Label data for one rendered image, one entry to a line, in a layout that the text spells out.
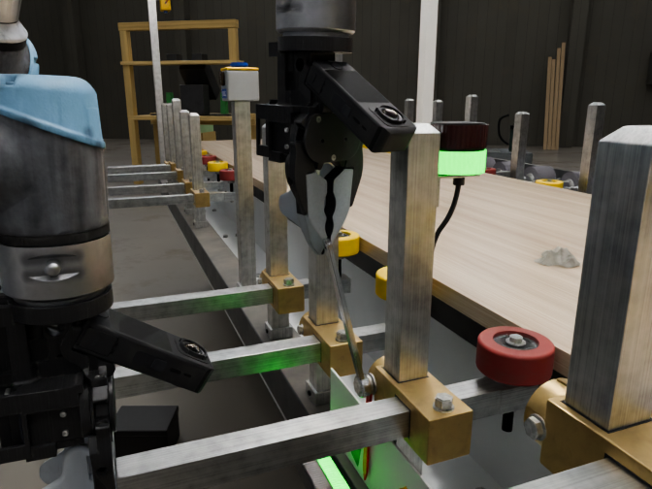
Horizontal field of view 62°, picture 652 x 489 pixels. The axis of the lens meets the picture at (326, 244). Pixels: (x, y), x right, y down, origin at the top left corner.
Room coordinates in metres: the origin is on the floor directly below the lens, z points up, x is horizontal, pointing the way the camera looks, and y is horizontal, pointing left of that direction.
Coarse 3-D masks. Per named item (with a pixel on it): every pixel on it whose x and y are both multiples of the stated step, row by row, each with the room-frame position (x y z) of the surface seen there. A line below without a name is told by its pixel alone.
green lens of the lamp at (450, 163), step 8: (440, 152) 0.53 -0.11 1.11; (448, 152) 0.53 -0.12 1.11; (456, 152) 0.53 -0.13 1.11; (464, 152) 0.53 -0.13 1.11; (472, 152) 0.53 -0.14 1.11; (480, 152) 0.53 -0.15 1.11; (440, 160) 0.53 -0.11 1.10; (448, 160) 0.53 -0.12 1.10; (456, 160) 0.53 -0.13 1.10; (464, 160) 0.53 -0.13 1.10; (472, 160) 0.53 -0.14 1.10; (480, 160) 0.53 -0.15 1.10; (440, 168) 0.53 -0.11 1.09; (448, 168) 0.53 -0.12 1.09; (456, 168) 0.53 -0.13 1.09; (464, 168) 0.53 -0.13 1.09; (472, 168) 0.53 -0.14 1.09; (480, 168) 0.53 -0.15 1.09
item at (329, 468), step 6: (318, 462) 0.61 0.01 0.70; (324, 462) 0.61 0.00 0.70; (330, 462) 0.61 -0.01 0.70; (324, 468) 0.60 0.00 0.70; (330, 468) 0.60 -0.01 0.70; (336, 468) 0.60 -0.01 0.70; (330, 474) 0.58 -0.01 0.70; (336, 474) 0.58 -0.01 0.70; (330, 480) 0.57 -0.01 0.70; (336, 480) 0.57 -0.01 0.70; (342, 480) 0.57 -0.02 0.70; (336, 486) 0.56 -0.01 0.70; (342, 486) 0.56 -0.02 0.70
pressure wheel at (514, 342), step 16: (480, 336) 0.55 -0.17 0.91; (496, 336) 0.56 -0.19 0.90; (512, 336) 0.54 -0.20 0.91; (528, 336) 0.56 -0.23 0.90; (544, 336) 0.55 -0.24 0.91; (480, 352) 0.53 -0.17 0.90; (496, 352) 0.52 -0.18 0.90; (512, 352) 0.51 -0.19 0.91; (528, 352) 0.51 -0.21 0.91; (544, 352) 0.51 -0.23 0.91; (480, 368) 0.53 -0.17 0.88; (496, 368) 0.51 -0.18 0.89; (512, 368) 0.50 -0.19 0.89; (528, 368) 0.50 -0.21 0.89; (544, 368) 0.51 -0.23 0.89; (512, 384) 0.50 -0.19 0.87; (528, 384) 0.50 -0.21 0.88; (512, 416) 0.54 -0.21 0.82
